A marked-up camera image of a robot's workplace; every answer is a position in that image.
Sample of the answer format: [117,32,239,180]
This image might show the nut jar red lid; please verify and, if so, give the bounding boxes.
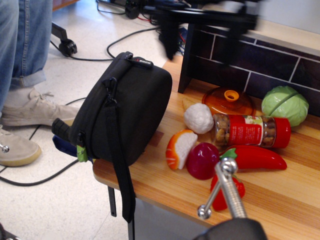
[212,114,291,148]

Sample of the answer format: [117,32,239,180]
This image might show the black clamp base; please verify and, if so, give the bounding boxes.
[194,218,268,240]

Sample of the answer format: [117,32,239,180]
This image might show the black zipper bag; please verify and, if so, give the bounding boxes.
[69,51,172,166]

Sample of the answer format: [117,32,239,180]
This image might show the person right leg jeans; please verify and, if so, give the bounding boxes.
[0,0,53,106]

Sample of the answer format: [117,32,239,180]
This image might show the black bag strap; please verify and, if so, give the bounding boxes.
[104,104,137,224]

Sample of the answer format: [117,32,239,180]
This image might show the beige sneaker lower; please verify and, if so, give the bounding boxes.
[0,125,42,167]

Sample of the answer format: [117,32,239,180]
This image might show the blue black clamp handle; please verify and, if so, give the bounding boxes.
[51,118,94,164]

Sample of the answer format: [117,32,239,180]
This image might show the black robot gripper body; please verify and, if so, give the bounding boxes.
[143,0,262,31]

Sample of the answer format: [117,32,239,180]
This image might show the green toy cabbage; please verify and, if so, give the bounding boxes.
[261,86,309,127]

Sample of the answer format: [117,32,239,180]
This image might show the beige sneaker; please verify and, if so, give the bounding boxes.
[0,125,42,167]
[1,88,79,127]

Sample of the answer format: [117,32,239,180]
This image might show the beige sneaker upper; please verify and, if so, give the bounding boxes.
[1,88,79,127]

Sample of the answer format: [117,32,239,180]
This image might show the orange glass pot lid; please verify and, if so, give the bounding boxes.
[202,87,256,116]

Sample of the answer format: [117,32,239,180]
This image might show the toy ice cream cone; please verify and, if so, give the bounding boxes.
[182,97,195,112]

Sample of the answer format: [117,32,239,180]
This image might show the white toy garlic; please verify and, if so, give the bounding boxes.
[183,103,214,134]

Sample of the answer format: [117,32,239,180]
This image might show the black chair caster leg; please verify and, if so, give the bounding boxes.
[51,22,78,57]

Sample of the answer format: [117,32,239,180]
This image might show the red toy strawberry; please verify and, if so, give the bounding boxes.
[210,175,246,211]

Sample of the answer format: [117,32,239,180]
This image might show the green zipper pull tag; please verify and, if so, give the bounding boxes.
[76,145,89,163]

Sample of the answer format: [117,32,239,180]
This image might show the black table leg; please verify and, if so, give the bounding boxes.
[107,186,117,217]

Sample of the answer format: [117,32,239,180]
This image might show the dark brick backsplash shelf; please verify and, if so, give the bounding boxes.
[178,24,320,116]

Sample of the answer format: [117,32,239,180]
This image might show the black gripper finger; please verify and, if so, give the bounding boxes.
[223,24,244,66]
[159,21,179,60]

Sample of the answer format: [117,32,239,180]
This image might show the toy shrimp sushi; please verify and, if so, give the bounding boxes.
[165,129,198,170]

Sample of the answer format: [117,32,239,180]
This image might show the tangled cables and power strip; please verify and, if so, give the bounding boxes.
[95,0,161,26]

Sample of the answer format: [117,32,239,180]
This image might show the purple toy onion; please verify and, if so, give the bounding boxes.
[186,142,220,180]

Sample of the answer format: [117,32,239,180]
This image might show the red toy chili pepper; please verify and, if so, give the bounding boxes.
[220,145,287,170]

